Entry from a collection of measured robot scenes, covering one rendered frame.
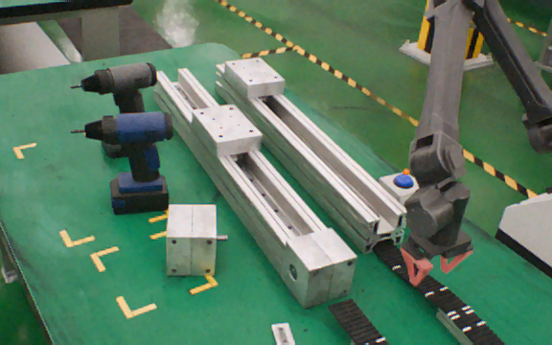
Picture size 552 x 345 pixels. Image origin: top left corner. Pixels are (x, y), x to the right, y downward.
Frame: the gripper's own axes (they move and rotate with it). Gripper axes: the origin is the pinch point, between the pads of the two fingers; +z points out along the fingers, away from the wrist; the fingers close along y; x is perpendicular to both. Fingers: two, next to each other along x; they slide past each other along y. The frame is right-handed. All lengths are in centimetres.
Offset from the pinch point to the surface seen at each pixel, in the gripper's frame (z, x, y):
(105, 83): -15, -69, 39
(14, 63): 60, -265, 34
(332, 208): 2.1, -27.4, 3.3
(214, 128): -8, -53, 20
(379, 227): -1.3, -14.4, 1.2
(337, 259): -4.6, -6.9, 17.1
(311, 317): 4.8, -4.2, 23.2
